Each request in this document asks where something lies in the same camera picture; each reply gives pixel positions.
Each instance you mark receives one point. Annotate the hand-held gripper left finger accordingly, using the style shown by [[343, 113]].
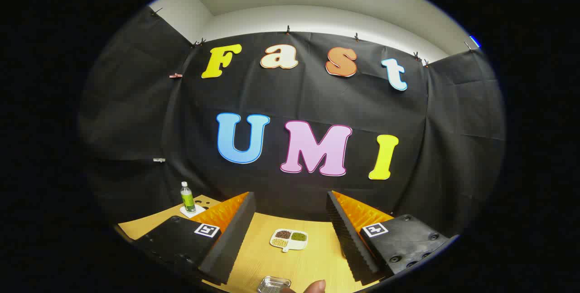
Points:
[[231, 247]]

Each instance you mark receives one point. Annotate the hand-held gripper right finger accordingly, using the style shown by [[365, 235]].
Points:
[[353, 247]]

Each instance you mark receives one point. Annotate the white square coaster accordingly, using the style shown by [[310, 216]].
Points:
[[197, 213]]

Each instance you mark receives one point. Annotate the pile of yellow soybeans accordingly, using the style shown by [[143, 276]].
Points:
[[279, 242]]

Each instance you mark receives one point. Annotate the pile of dark red beans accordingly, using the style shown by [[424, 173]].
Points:
[[283, 234]]

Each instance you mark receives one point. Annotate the pile of green beans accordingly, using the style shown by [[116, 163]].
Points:
[[298, 237]]

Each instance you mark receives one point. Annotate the white divided bean tray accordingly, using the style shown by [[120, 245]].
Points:
[[297, 244]]

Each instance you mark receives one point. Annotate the green label plastic bottle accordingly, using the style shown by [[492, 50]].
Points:
[[188, 200]]

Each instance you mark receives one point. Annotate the black backdrop cloth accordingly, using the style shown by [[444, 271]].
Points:
[[317, 98]]

